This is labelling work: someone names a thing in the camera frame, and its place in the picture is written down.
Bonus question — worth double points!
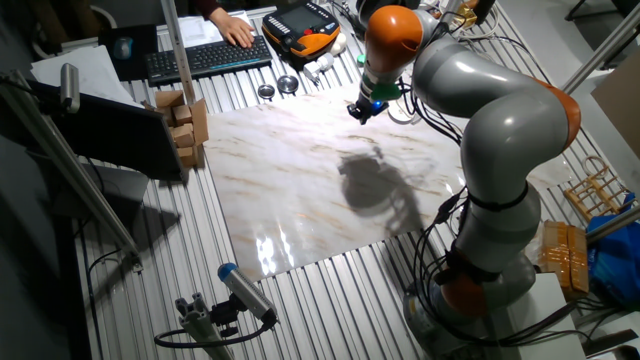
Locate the short aluminium profile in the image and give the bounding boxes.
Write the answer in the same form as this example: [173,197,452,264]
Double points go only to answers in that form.
[174,292,236,360]

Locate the wooden dish rack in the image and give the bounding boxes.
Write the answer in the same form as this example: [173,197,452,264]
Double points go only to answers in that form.
[563,154,637,224]

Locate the open cardboard carton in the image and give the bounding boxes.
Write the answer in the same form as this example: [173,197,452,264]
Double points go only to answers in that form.
[141,89,211,169]

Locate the black keyboard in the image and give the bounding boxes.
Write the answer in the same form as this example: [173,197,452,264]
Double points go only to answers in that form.
[144,34,274,88]

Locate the black camera cable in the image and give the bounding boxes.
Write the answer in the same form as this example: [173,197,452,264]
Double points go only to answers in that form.
[153,317,277,350]

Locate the black mouse pad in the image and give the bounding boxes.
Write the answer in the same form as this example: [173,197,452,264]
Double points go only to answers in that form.
[97,23,161,83]

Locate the black chair base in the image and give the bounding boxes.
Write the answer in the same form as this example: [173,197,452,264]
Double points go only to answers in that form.
[563,0,640,24]

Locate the black cable with inline connector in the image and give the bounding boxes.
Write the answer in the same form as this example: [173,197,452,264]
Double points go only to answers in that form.
[412,219,501,346]

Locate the white egg-shaped object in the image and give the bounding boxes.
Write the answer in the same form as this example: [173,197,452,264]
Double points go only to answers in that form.
[329,32,349,57]

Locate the upright aluminium post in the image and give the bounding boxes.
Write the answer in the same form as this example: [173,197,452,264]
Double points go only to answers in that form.
[559,3,640,96]

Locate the plastic wrapped brown boxes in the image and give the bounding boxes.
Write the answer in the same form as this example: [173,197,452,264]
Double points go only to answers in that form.
[529,219,592,302]

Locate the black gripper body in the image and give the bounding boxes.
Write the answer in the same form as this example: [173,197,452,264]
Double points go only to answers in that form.
[355,93,390,119]

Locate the black band on arm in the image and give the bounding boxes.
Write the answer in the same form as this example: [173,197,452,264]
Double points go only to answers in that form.
[466,181,531,213]

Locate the long aluminium frame beam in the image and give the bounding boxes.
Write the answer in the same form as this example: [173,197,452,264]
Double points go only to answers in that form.
[0,68,145,274]

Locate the white plug adapter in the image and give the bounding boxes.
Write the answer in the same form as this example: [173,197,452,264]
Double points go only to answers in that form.
[302,52,336,84]

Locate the black strap on arm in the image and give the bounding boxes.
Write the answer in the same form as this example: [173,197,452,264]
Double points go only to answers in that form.
[433,247,502,287]

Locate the large round metal dish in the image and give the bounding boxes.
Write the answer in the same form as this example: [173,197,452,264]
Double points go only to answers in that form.
[276,74,300,96]

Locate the black monitor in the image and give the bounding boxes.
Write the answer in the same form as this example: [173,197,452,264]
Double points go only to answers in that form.
[24,78,187,183]

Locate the black computer mouse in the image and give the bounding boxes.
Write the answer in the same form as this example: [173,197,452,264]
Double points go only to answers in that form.
[112,36,135,62]

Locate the dark red sleeved forearm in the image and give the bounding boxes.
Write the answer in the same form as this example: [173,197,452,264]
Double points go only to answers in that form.
[194,0,222,19]

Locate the white cable loop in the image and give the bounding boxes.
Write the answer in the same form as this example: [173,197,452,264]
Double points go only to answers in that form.
[448,4,502,42]

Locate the silver camera bar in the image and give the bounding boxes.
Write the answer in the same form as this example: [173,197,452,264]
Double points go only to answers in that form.
[59,62,82,115]

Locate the brown cardboard sheet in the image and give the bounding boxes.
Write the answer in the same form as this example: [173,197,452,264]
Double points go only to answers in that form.
[589,49,640,162]

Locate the gold metal object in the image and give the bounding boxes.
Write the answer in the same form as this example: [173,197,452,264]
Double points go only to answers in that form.
[452,3,479,30]

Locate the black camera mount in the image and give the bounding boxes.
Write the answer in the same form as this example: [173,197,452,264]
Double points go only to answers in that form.
[209,293,242,339]

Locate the orange black teach pendant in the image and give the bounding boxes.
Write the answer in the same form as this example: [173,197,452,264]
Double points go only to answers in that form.
[261,0,342,62]

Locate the silver camera with blue end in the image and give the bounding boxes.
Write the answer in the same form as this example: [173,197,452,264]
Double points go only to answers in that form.
[216,262,279,324]

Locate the aluminium post with bracket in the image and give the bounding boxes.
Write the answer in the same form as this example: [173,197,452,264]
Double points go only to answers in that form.
[159,0,198,107]

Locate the bare person hand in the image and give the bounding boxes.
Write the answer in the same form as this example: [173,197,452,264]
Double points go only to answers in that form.
[209,7,257,50]

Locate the thick black cable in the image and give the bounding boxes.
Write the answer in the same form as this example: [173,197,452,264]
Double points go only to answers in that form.
[499,298,582,349]

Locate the small cardboard box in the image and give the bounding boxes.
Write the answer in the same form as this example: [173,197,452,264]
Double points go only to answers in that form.
[154,89,187,110]
[169,123,197,149]
[171,103,194,127]

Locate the clear plastic box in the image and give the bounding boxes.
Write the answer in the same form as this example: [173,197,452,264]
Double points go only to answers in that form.
[387,97,424,127]

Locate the marble pattern table sheet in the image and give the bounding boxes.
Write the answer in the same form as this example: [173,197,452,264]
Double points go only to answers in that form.
[202,82,574,282]

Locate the printed paper sheet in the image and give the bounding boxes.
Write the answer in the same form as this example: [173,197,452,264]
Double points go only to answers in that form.
[177,9,257,49]

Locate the white paper stack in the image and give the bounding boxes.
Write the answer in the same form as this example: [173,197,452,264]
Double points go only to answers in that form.
[29,44,144,109]

